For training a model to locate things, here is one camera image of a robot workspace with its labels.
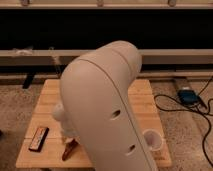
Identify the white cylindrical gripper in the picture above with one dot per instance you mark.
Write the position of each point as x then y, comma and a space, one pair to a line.
67, 129

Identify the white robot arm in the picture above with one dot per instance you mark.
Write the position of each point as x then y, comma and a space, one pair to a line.
96, 109

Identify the white ceramic cup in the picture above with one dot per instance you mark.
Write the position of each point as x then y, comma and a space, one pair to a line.
153, 139

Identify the wooden table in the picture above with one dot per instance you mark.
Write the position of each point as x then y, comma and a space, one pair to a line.
141, 99

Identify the blue power adapter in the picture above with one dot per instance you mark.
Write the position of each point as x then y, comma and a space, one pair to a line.
187, 97

